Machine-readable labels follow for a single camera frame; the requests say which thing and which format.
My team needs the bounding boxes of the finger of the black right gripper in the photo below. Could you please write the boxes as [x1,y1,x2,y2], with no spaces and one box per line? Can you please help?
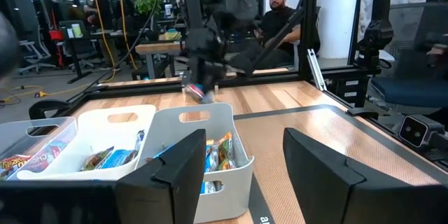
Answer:
[190,66,208,88]
[208,66,225,94]

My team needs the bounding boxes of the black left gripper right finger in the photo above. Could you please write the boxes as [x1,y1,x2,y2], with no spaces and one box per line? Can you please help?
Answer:
[282,127,372,224]

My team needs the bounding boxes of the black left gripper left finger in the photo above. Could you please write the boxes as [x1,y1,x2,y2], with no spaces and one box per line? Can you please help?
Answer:
[115,128,207,224]

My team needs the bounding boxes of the green orange granola bar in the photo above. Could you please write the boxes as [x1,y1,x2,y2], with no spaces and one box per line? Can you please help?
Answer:
[217,158,239,172]
[217,132,235,162]

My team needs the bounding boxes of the wooden desk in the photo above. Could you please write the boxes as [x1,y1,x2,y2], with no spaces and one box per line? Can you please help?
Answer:
[134,41,183,80]

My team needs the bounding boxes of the grey plastic bin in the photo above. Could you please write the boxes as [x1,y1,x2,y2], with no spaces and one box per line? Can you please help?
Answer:
[135,102,256,224]

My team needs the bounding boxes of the grey hanging bag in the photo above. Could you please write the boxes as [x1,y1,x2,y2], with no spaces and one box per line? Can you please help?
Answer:
[223,0,260,22]

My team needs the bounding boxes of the brown mat with black border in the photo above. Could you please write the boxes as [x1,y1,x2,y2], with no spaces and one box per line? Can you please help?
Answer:
[233,104,441,224]

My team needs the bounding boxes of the green background plant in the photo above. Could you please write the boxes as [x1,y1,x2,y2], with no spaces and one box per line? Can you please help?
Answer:
[134,0,165,18]

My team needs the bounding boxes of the person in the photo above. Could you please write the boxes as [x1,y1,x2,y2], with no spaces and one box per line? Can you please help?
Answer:
[82,0,116,67]
[229,0,321,71]

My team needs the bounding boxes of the black drawer unit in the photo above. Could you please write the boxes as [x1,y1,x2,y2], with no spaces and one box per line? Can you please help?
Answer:
[327,75,370,109]

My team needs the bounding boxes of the white plastic bin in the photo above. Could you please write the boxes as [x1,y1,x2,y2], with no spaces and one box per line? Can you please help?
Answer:
[16,104,158,182]

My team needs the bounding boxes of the black office desk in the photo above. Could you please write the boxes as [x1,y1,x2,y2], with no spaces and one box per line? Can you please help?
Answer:
[58,19,123,84]

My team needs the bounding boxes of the clear plastic bin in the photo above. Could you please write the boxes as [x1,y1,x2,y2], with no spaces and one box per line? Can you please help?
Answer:
[0,116,78,182]

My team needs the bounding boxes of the blue office chair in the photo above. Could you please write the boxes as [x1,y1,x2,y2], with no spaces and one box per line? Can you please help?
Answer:
[369,1,448,111]

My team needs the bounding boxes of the black mechanical device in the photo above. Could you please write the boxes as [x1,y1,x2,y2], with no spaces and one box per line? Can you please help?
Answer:
[355,19,395,71]

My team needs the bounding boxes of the white office chair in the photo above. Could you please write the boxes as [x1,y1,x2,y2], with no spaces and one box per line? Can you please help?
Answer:
[17,38,57,75]

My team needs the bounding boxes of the black hanging cable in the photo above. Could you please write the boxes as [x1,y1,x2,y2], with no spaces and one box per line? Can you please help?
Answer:
[68,0,167,102]

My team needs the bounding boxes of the yellow hanging cable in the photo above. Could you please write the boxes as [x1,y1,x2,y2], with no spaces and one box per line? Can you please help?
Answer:
[89,0,139,81]

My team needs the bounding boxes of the silver metal bracket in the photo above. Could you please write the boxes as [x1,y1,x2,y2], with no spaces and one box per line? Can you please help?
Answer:
[307,48,328,92]

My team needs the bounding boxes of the grey table-level camera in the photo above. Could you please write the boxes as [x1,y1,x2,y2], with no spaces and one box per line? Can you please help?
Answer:
[398,114,446,149]

